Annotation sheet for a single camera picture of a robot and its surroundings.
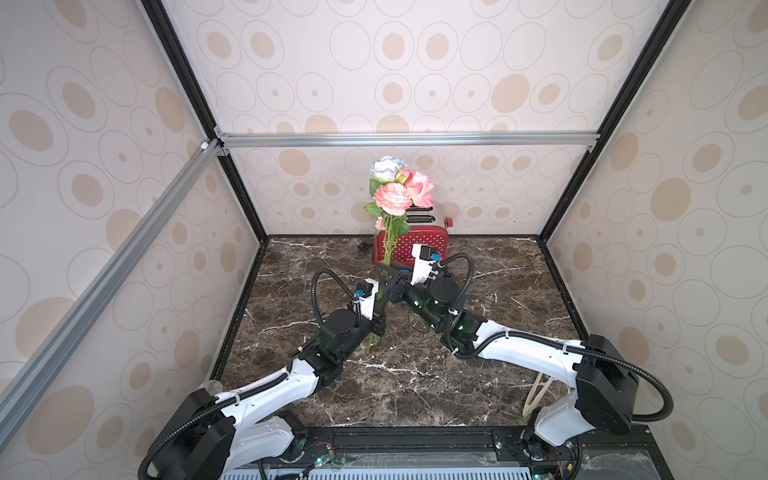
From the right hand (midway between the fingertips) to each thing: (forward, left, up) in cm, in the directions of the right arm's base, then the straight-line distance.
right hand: (394, 261), depth 72 cm
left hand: (-5, -1, -8) cm, 9 cm away
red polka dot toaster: (+28, -10, -14) cm, 33 cm away
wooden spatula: (-23, -36, -31) cm, 53 cm away
